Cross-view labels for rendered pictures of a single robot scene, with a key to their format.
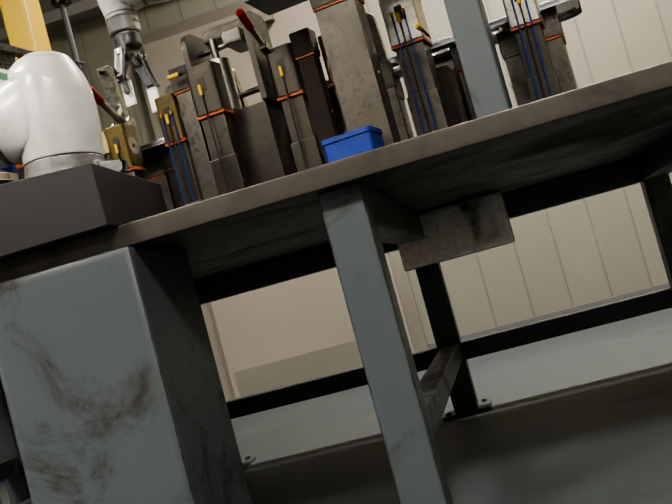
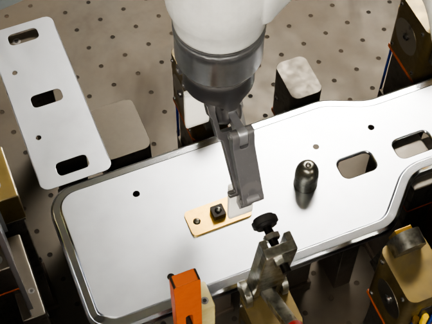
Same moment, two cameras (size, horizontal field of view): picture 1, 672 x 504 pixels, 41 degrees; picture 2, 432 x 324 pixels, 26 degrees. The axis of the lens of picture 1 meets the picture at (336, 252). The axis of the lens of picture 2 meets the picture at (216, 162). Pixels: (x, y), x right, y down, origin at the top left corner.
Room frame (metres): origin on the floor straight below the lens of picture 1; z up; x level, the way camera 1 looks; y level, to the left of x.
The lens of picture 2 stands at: (2.05, 0.79, 2.08)
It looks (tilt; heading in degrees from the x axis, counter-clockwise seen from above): 58 degrees down; 319
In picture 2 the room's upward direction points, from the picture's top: straight up
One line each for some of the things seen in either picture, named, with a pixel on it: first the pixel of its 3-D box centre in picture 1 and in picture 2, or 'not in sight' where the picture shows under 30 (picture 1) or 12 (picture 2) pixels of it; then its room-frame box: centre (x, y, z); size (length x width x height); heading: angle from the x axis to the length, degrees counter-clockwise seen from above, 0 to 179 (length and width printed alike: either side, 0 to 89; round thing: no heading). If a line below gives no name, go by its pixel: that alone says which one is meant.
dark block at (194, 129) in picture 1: (204, 150); not in sight; (2.21, 0.25, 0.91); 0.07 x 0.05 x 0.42; 161
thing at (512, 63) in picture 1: (522, 88); not in sight; (2.17, -0.54, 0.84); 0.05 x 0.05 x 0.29; 71
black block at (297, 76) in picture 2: not in sight; (288, 125); (2.60, 0.16, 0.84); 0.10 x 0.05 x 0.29; 161
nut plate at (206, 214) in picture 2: not in sight; (218, 212); (2.49, 0.41, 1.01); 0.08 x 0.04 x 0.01; 72
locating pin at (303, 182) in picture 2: not in sight; (306, 176); (2.45, 0.29, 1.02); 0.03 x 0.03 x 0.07
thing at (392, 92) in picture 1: (398, 120); not in sight; (2.15, -0.22, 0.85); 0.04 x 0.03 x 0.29; 71
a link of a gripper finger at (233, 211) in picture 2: (128, 93); (240, 198); (2.42, 0.43, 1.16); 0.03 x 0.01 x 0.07; 71
